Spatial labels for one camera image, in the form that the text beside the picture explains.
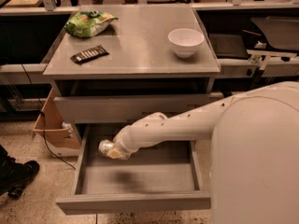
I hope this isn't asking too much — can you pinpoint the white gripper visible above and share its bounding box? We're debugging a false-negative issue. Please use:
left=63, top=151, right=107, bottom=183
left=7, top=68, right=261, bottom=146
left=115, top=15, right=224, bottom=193
left=107, top=126, right=137, bottom=160

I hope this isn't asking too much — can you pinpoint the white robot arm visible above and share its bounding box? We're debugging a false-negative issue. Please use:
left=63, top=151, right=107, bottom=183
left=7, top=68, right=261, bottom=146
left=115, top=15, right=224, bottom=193
left=107, top=82, right=299, bottom=224

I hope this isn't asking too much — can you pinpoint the grey top drawer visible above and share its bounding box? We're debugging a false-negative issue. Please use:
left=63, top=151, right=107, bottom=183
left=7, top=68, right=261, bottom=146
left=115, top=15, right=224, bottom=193
left=54, top=94, right=222, bottom=124

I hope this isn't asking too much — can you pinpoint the open grey middle drawer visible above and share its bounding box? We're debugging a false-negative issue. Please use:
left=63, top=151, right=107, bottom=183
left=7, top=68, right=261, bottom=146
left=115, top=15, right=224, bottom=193
left=56, top=124, right=211, bottom=215

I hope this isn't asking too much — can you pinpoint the grey drawer cabinet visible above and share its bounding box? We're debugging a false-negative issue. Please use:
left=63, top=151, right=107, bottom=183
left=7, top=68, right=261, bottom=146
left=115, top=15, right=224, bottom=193
left=44, top=5, right=221, bottom=138

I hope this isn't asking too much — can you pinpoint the cardboard box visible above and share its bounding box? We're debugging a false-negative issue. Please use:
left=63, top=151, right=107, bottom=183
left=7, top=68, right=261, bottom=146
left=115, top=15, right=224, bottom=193
left=33, top=90, right=80, bottom=157

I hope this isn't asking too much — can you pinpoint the dark brown snack bar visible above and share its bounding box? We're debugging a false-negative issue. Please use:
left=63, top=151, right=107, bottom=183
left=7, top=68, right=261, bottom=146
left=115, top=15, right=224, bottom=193
left=70, top=45, right=108, bottom=64

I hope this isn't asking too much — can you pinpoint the black shoe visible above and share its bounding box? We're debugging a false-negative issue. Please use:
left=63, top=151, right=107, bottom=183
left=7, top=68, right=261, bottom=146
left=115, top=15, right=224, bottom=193
left=0, top=146, right=39, bottom=199

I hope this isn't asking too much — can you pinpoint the white ceramic bowl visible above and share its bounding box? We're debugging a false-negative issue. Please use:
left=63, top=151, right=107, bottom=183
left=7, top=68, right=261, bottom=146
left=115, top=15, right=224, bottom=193
left=168, top=28, right=205, bottom=58

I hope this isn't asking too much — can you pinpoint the green chip bag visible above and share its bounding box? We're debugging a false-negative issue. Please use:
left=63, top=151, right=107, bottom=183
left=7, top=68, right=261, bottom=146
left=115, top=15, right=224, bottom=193
left=64, top=10, right=118, bottom=38

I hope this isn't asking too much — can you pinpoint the black cable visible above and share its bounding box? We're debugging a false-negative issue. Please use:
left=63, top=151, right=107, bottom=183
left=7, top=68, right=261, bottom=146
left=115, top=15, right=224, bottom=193
left=20, top=63, right=77, bottom=171

